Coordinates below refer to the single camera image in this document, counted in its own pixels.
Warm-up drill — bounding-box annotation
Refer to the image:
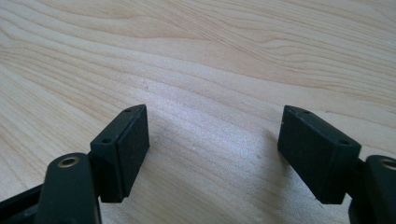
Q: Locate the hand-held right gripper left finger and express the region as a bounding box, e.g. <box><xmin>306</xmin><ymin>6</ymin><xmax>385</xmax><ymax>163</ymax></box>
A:
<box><xmin>89</xmin><ymin>104</ymin><xmax>150</xmax><ymax>203</ymax></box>

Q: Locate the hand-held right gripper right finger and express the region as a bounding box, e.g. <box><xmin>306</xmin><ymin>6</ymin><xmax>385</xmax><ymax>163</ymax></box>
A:
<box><xmin>276</xmin><ymin>105</ymin><xmax>362</xmax><ymax>205</ymax></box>

